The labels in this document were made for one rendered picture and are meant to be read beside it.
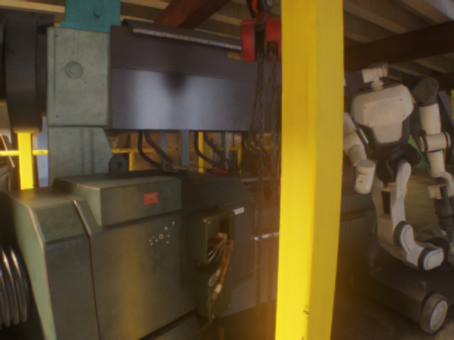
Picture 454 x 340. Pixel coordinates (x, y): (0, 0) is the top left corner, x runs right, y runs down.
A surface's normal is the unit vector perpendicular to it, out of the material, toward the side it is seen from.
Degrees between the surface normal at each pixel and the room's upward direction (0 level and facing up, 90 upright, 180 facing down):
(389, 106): 104
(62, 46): 90
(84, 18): 90
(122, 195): 90
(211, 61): 78
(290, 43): 90
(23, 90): 114
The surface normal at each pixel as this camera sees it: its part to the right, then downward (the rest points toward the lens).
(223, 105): 0.51, 0.08
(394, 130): -0.34, 0.33
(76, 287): 0.77, 0.06
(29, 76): 0.50, 0.31
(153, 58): 0.50, -0.13
